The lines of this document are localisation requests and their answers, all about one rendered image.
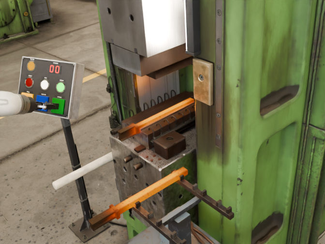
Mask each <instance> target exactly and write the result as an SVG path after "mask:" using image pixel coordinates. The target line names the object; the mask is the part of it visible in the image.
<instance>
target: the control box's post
mask: <svg viewBox="0 0 325 244"><path fill-rule="evenodd" d="M60 119H61V124H62V127H63V131H64V135H65V139H66V143H67V148H68V152H69V156H70V160H71V164H72V165H73V166H76V165H78V164H79V162H78V158H77V153H76V149H75V144H74V138H73V134H72V130H71V124H70V120H69V119H65V118H60ZM72 168H73V167H72ZM79 168H80V166H77V167H75V168H73V171H75V170H77V169H79ZM75 182H76V186H77V190H78V194H79V198H80V199H81V200H84V199H86V198H87V197H86V193H85V189H84V184H83V180H82V177H80V178H78V179H76V180H75ZM80 203H81V207H82V211H83V216H84V218H85V219H86V223H87V227H88V228H89V223H88V219H91V216H90V212H89V206H88V202H87V200H85V201H83V202H80Z"/></svg>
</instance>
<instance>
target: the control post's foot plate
mask: <svg viewBox="0 0 325 244"><path fill-rule="evenodd" d="M91 213H92V217H95V216H97V215H98V214H96V213H95V212H94V211H93V210H92V209H91ZM68 227H69V229H70V230H71V231H72V232H73V233H74V234H75V236H77V237H78V238H79V239H80V240H81V241H82V242H83V243H86V242H88V241H89V240H91V239H93V238H95V237H97V236H98V235H99V234H100V233H102V232H104V231H106V230H107V229H108V228H110V227H111V226H110V225H109V224H108V223H107V224H105V225H103V226H102V227H100V228H98V229H96V230H95V231H93V230H92V229H91V228H88V227H87V223H86V219H85V218H84V217H82V218H80V219H78V220H77V221H75V222H72V224H70V225H69V226H68Z"/></svg>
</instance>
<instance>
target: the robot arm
mask: <svg viewBox="0 0 325 244"><path fill-rule="evenodd" d="M38 109H43V110H47V109H48V110H51V109H59V104H58V103H48V102H47V101H45V103H43V102H38V101H35V100H34V99H33V98H32V97H29V96H26V95H23V94H14V93H12V92H8V91H0V117H6V116H12V115H21V114H23V115H24V114H26V113H32V112H33V111H34V110H38Z"/></svg>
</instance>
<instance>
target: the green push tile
mask: <svg viewBox="0 0 325 244"><path fill-rule="evenodd" d="M52 103H58V104H59V109H52V110H51V112H52V113H57V114H62V115H64V108H65V100H64V99H58V98H53V99H52Z"/></svg>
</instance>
